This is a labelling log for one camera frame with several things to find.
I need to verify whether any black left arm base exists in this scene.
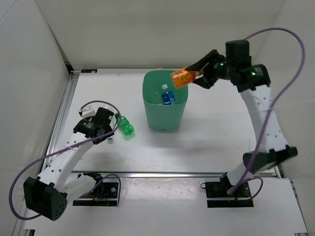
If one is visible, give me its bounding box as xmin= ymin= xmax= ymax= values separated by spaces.
xmin=72 ymin=172 xmax=122 ymax=207

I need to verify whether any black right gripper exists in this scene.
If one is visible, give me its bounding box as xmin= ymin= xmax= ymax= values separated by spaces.
xmin=185 ymin=50 xmax=234 ymax=90

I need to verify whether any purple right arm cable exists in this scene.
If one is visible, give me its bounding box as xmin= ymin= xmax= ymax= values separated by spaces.
xmin=227 ymin=27 xmax=306 ymax=201

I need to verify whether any green plastic bin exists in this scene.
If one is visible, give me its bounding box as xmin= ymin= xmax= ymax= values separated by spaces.
xmin=142 ymin=70 xmax=189 ymax=130

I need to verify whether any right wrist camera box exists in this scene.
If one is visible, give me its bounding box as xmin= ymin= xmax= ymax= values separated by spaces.
xmin=225 ymin=39 xmax=252 ymax=66

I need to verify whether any aluminium table rail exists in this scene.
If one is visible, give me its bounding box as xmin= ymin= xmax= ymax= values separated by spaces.
xmin=12 ymin=71 xmax=80 ymax=236
xmin=70 ymin=171 xmax=279 ymax=178

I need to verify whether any aluminium left table rail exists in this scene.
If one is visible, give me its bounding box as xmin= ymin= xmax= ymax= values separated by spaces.
xmin=12 ymin=71 xmax=80 ymax=236

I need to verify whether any orange juice bottle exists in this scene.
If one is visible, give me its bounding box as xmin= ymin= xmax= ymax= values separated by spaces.
xmin=170 ymin=68 xmax=202 ymax=89

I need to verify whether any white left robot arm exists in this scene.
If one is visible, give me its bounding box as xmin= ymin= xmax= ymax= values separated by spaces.
xmin=23 ymin=105 xmax=116 ymax=221

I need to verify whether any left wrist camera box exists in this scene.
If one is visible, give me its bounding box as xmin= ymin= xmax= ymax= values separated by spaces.
xmin=92 ymin=107 xmax=116 ymax=127

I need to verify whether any green soda bottle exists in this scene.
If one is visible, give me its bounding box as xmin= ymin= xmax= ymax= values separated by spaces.
xmin=115 ymin=113 xmax=134 ymax=136

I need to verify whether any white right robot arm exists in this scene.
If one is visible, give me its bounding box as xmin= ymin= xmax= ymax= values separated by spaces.
xmin=185 ymin=49 xmax=298 ymax=197

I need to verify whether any aluminium front table rail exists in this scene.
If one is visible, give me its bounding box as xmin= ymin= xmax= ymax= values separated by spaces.
xmin=70 ymin=171 xmax=279 ymax=178

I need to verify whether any clear unlabelled plastic bottle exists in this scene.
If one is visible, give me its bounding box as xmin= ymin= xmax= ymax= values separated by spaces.
xmin=102 ymin=104 xmax=117 ymax=144

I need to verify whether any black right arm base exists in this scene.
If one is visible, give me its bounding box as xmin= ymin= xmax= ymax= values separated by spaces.
xmin=200 ymin=174 xmax=254 ymax=208

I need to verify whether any clear bottle blue label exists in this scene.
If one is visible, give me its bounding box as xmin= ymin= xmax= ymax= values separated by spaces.
xmin=161 ymin=84 xmax=176 ymax=105

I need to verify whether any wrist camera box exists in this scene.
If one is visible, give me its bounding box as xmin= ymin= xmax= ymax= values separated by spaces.
xmin=92 ymin=107 xmax=116 ymax=127
xmin=225 ymin=39 xmax=252 ymax=66

